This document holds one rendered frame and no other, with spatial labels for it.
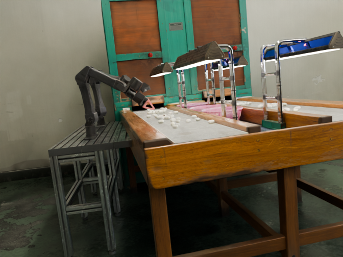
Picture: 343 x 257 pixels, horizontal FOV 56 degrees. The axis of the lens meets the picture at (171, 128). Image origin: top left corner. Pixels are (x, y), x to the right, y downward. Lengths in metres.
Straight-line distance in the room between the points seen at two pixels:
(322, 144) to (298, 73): 3.03
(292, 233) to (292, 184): 0.22
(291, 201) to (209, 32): 2.08
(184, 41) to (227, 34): 0.44
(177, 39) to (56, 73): 1.60
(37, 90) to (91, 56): 0.74
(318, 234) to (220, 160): 0.63
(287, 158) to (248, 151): 0.17
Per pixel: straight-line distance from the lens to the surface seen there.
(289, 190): 1.48
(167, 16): 3.11
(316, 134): 1.43
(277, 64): 1.67
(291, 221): 1.53
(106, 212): 1.97
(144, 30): 3.06
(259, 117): 1.93
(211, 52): 1.30
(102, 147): 1.84
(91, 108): 2.09
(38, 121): 4.10
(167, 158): 1.19
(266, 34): 4.28
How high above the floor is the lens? 0.96
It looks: 8 degrees down
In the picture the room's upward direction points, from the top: 6 degrees counter-clockwise
